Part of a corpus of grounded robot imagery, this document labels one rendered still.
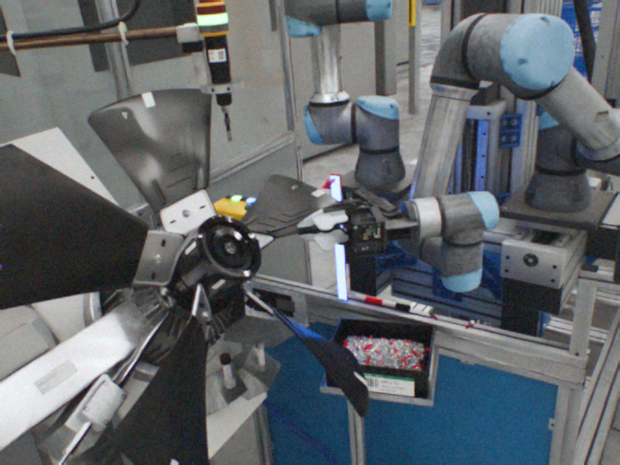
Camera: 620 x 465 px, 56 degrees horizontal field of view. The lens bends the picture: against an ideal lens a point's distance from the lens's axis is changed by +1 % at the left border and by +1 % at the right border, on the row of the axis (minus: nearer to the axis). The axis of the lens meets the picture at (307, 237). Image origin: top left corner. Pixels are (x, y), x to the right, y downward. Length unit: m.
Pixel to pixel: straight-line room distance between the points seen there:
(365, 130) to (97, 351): 0.99
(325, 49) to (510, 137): 0.55
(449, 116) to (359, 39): 4.49
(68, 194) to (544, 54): 0.77
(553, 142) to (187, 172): 0.85
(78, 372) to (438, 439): 0.97
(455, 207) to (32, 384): 0.74
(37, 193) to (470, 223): 0.71
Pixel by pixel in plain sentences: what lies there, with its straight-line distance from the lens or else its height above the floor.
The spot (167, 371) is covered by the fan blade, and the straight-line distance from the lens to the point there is 0.80.
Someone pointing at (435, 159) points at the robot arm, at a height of 1.25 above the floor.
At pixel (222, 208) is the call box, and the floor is 1.07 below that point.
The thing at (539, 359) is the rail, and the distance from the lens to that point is 1.33.
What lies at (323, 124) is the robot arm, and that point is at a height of 1.22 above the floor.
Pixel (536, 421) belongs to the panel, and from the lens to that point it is 1.45.
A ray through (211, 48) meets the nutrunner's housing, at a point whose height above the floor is 1.51.
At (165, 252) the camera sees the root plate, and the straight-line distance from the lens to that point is 0.93.
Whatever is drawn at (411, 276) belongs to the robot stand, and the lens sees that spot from 1.73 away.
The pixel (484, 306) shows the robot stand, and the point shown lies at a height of 0.73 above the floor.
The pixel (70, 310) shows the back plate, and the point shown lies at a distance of 1.09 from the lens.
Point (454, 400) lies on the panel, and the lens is 1.49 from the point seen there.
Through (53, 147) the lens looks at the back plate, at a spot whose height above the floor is 1.33.
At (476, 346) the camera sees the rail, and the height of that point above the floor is 0.83.
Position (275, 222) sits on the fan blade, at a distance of 1.07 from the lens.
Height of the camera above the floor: 1.61
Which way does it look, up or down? 25 degrees down
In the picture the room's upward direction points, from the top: 5 degrees counter-clockwise
